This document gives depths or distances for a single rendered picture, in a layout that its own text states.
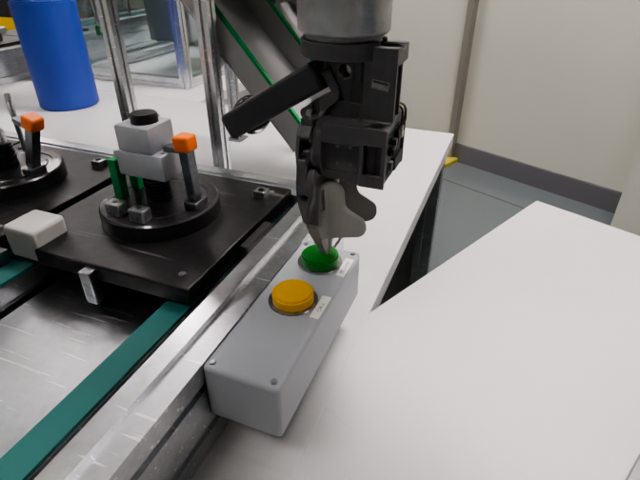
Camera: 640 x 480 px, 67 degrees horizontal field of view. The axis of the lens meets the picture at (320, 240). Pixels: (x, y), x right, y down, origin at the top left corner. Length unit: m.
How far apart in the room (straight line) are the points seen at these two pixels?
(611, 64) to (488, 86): 0.67
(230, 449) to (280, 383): 0.11
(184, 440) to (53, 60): 1.21
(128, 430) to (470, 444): 0.30
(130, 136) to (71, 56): 0.94
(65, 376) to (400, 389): 0.32
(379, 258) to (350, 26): 0.40
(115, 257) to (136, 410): 0.20
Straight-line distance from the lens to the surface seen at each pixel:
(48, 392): 0.50
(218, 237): 0.55
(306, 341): 0.43
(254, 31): 0.85
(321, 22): 0.39
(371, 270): 0.68
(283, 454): 0.48
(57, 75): 1.50
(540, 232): 0.84
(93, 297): 0.56
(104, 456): 0.38
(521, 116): 3.13
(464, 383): 0.55
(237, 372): 0.40
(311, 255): 0.51
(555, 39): 3.01
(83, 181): 0.75
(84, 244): 0.59
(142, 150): 0.57
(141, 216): 0.56
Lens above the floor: 1.25
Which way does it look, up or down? 32 degrees down
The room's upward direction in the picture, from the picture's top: straight up
